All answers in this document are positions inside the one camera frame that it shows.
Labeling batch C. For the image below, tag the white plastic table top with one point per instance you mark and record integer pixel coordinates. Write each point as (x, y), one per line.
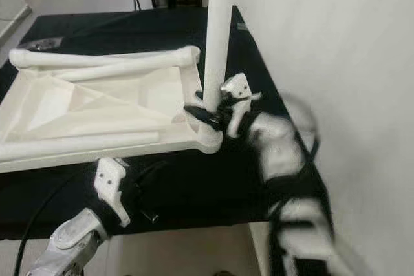
(103, 108)

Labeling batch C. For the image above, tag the clear adhesive tape strip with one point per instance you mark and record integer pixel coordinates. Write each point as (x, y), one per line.
(45, 44)
(240, 26)

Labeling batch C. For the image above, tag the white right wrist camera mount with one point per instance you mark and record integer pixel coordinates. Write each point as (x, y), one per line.
(239, 95)

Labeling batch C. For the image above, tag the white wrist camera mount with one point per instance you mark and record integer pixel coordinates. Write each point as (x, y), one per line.
(239, 95)
(111, 185)

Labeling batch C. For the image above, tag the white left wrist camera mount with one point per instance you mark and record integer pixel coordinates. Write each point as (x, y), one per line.
(111, 185)

